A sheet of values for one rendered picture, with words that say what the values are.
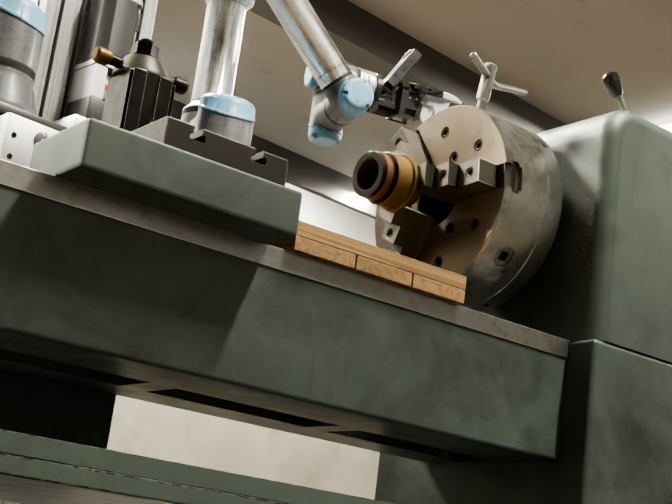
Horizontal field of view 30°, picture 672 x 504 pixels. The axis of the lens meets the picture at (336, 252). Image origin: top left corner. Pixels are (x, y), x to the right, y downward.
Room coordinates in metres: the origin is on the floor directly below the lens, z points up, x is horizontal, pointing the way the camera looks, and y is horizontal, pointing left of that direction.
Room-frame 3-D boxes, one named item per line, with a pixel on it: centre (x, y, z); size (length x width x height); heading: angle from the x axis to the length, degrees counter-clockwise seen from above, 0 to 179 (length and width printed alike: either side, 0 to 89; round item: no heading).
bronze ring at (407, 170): (1.86, -0.07, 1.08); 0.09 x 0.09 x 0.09; 38
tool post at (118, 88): (1.68, 0.30, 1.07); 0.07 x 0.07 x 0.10; 36
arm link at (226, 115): (2.41, 0.26, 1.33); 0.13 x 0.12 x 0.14; 21
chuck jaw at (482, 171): (1.83, -0.18, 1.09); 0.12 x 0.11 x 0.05; 36
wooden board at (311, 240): (1.78, 0.04, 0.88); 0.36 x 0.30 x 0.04; 36
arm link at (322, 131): (2.60, 0.05, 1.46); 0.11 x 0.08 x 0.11; 21
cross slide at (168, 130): (1.63, 0.27, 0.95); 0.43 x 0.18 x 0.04; 36
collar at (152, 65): (1.68, 0.31, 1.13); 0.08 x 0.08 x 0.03
